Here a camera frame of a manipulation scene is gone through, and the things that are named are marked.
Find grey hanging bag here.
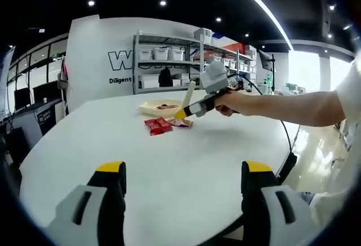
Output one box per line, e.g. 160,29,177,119
57,59,69,90

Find green plants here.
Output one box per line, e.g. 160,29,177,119
285,82,307,94

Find white food tongs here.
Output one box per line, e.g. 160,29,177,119
174,81,196,125

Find long ceiling strip light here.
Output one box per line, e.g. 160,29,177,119
222,0,294,51

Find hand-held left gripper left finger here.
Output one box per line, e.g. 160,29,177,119
47,160,127,246

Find person's right hand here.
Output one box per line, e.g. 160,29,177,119
214,92,255,117

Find white lettered partition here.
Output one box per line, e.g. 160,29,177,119
67,17,204,113

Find group of white storage bins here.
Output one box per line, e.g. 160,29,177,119
138,28,257,73

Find black monitor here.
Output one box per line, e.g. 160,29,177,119
33,81,61,106
14,87,31,111

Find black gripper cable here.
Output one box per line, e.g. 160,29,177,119
224,73,297,179

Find person's white shirt torso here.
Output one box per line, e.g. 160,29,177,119
309,62,361,227

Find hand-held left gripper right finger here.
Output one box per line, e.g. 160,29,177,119
240,160,318,246

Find group of ceiling spotlights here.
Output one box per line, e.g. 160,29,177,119
87,0,250,37

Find cream hexagonal food container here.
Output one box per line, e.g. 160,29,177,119
138,98,184,117

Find grey metal shelving rack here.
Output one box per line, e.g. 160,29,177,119
132,29,258,94

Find white box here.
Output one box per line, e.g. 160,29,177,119
138,74,159,89

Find black bag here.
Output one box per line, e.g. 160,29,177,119
158,68,173,87

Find long display counter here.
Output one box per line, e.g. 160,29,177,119
32,99,64,135

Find purple snack food packet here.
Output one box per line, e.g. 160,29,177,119
168,117,195,129

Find black office chair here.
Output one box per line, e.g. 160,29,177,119
8,127,30,165

